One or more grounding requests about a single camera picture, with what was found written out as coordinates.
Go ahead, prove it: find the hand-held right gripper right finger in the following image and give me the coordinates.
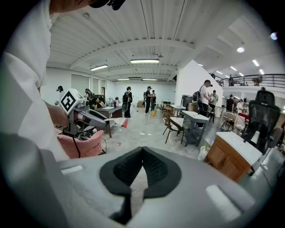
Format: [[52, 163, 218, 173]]
[[126, 146, 285, 228]]

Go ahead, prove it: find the person's chin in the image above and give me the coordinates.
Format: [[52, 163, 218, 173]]
[[49, 0, 94, 16]]

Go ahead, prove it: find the white bucket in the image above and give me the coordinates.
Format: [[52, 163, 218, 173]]
[[197, 144, 212, 161]]

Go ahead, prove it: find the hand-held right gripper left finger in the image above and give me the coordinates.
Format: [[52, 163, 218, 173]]
[[0, 131, 143, 228]]

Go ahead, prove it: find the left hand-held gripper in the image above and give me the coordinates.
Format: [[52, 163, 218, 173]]
[[59, 88, 110, 136]]

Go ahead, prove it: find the grey work table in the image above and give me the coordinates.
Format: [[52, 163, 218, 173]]
[[181, 110, 210, 148]]

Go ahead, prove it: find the black trash bin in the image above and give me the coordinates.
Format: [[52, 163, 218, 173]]
[[181, 94, 193, 110]]

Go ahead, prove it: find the black balcony railing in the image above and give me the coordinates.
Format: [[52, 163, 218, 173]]
[[208, 73, 285, 89]]

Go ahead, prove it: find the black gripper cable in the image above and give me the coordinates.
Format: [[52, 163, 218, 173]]
[[71, 134, 81, 159]]

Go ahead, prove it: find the wooden chair with white seat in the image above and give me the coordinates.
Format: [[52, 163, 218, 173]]
[[162, 115, 186, 144]]

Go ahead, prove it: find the white wire chair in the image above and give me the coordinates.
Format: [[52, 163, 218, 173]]
[[221, 111, 246, 135]]

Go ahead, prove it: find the black mesh office chair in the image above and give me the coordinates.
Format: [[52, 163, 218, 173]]
[[242, 87, 281, 155]]

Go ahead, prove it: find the person's left forearm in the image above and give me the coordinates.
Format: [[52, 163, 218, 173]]
[[45, 102, 69, 129]]

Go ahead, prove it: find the black head-worn camera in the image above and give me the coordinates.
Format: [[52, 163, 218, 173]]
[[89, 0, 127, 11]]

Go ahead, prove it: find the pink padded chair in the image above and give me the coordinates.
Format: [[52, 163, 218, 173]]
[[56, 130, 105, 159]]

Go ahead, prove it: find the dark brown desk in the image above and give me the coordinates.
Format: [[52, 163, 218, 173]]
[[95, 105, 123, 138]]

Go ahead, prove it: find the wooden cabinet with white top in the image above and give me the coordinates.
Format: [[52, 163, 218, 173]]
[[203, 131, 264, 183]]

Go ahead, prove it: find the person's white shirt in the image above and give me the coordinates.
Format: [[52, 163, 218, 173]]
[[0, 0, 70, 161]]

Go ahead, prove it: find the tangle of black cables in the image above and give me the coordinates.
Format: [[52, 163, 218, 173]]
[[75, 130, 95, 142]]

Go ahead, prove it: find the small white table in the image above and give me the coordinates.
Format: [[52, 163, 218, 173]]
[[170, 104, 187, 118]]

